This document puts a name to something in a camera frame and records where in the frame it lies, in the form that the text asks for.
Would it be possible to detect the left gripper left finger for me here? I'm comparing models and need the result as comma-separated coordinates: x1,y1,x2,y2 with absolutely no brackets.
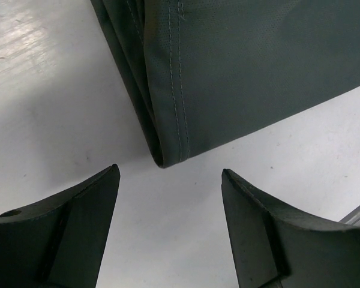
0,165,120,287

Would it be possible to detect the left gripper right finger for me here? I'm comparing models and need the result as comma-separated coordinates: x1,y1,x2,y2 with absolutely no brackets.
221,169,360,287

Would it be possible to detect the dark green t-shirt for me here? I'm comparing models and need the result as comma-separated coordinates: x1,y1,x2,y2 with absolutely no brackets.
92,0,360,168

